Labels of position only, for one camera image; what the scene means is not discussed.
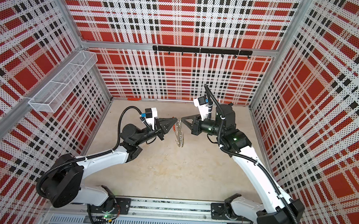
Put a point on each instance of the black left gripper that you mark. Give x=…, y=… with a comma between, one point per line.
x=165, y=122

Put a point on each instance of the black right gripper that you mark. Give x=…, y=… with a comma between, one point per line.
x=196, y=124

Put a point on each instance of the metal keyring gauge red handle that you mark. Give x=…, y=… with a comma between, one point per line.
x=177, y=128

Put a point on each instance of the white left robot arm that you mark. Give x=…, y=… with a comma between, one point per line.
x=64, y=183

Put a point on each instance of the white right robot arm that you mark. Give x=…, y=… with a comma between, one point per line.
x=276, y=206

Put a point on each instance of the red marker pen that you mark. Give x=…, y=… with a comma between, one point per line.
x=134, y=99

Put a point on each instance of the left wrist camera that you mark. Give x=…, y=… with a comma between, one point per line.
x=148, y=117

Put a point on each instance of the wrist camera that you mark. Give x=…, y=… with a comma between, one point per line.
x=148, y=117
x=202, y=104

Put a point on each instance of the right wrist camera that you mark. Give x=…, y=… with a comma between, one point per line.
x=202, y=104

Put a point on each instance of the black hook rail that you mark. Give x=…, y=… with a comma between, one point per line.
x=170, y=49

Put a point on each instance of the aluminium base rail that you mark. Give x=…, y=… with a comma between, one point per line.
x=136, y=210

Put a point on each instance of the white wire mesh basket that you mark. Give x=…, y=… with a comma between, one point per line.
x=53, y=94

